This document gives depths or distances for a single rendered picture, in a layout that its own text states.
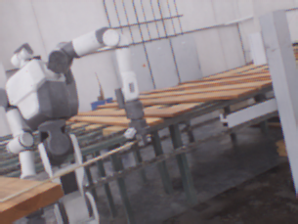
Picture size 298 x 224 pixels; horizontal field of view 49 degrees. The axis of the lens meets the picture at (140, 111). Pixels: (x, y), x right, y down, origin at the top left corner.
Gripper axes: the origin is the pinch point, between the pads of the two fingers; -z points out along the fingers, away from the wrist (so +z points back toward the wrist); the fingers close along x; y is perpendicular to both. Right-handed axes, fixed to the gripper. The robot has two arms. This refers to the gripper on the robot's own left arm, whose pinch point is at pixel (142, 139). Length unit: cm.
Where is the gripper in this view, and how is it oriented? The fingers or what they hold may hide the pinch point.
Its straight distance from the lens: 155.4
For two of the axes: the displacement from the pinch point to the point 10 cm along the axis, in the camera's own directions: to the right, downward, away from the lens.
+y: -6.9, 2.4, -6.8
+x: -6.8, 1.0, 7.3
